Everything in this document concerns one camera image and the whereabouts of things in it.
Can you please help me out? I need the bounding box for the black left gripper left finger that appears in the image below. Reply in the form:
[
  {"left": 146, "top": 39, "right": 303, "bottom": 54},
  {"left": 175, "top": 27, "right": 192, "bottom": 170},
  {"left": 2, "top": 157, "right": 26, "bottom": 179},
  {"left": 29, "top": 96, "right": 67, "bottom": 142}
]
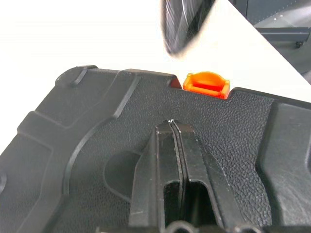
[{"left": 128, "top": 120, "right": 185, "bottom": 229}]

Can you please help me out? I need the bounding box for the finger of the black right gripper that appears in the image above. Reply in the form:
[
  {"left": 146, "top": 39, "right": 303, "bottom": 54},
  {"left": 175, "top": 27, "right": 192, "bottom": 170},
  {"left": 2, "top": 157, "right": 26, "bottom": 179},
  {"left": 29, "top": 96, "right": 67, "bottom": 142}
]
[
  {"left": 161, "top": 0, "right": 192, "bottom": 58},
  {"left": 186, "top": 0, "right": 217, "bottom": 49}
]

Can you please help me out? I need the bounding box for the black plastic tool case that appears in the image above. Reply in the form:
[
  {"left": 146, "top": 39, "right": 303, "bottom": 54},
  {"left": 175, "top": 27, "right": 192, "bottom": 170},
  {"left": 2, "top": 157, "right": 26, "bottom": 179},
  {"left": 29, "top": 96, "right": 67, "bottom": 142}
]
[{"left": 0, "top": 65, "right": 311, "bottom": 233}]

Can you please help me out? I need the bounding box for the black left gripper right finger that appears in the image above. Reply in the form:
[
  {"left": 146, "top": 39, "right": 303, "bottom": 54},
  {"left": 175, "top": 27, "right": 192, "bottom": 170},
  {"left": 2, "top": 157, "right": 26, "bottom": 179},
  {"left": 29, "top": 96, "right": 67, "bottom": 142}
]
[{"left": 173, "top": 120, "right": 241, "bottom": 229}]

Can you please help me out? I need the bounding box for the orange case latch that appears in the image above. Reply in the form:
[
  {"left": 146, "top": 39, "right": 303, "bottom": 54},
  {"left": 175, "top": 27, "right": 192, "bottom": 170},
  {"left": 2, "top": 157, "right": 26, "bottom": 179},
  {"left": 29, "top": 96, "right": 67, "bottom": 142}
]
[{"left": 182, "top": 71, "right": 231, "bottom": 100}]

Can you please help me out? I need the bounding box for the grey metal frame with caster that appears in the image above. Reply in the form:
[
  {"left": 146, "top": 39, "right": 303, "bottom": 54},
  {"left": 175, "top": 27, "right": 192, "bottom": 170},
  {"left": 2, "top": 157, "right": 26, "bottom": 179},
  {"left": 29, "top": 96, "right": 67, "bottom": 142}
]
[{"left": 255, "top": 25, "right": 311, "bottom": 49}]

